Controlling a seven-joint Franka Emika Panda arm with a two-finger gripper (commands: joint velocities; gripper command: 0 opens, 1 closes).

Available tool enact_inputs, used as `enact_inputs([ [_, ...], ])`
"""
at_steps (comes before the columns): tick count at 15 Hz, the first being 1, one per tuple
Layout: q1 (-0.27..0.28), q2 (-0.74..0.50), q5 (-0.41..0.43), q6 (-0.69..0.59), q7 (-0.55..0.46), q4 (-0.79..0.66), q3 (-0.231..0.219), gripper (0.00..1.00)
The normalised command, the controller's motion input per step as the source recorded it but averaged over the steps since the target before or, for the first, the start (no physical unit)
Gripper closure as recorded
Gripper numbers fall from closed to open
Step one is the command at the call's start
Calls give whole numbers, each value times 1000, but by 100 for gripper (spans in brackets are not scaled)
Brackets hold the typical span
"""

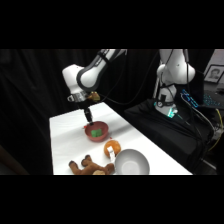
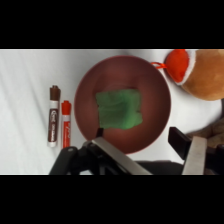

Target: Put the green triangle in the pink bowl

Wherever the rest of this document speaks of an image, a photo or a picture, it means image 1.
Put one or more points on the orange plush toy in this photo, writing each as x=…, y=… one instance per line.
x=112, y=146

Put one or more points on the blue backlit keyboard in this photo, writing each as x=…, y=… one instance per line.
x=213, y=100

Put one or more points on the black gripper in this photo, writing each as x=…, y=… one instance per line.
x=84, y=105

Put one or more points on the green base light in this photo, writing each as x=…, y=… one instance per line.
x=172, y=113

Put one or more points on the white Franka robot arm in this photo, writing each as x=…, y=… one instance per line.
x=71, y=78

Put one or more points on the brown plush teddy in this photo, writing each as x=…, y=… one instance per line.
x=90, y=167

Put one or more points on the blue lit device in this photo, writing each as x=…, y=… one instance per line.
x=189, y=99

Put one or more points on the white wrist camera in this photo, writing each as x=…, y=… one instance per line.
x=71, y=98

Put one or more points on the black draped robot stand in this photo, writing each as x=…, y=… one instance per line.
x=160, y=133

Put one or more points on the black curtain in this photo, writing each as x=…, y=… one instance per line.
x=33, y=100

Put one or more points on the framed portrait picture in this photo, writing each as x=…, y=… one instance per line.
x=214, y=73

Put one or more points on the grey metal bowl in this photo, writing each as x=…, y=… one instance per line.
x=132, y=162

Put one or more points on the green triangle block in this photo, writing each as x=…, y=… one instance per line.
x=97, y=132

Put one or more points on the pink bowl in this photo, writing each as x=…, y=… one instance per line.
x=93, y=137

